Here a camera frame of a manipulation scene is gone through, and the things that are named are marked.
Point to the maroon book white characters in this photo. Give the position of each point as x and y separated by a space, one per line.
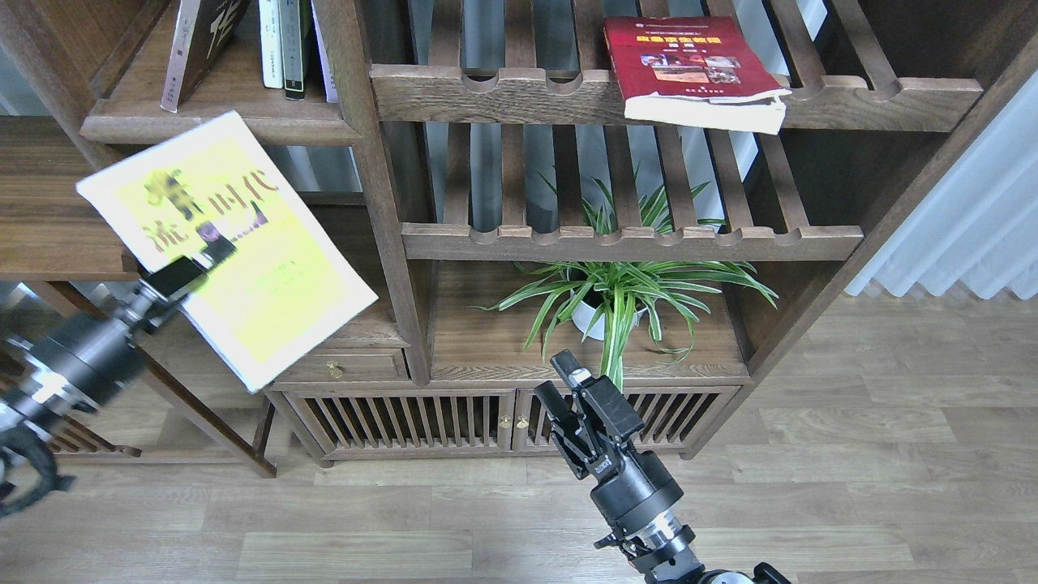
200 33

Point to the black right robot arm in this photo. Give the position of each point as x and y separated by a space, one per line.
663 554

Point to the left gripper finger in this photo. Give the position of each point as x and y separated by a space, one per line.
217 247

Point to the dark green upright book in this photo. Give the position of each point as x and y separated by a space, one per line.
297 42

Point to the white curtain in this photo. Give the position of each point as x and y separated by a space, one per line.
976 231

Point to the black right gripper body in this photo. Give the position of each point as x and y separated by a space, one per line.
633 488

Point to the green spider plant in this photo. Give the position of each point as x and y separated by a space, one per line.
620 292

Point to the white upright book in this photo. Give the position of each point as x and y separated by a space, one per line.
270 43

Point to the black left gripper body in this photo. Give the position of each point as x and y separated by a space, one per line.
84 362

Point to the brass drawer knob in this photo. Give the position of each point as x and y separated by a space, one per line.
334 370

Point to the wooden side table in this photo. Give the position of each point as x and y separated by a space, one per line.
51 240

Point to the dark wooden bookshelf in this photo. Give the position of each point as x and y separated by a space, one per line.
465 170

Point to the red book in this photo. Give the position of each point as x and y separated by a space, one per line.
693 71

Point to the yellow green book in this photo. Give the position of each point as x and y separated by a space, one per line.
285 289

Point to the white book behind post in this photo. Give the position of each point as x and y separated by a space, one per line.
328 81

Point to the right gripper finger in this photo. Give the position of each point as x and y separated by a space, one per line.
572 373
554 405

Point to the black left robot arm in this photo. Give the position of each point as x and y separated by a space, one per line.
24 438

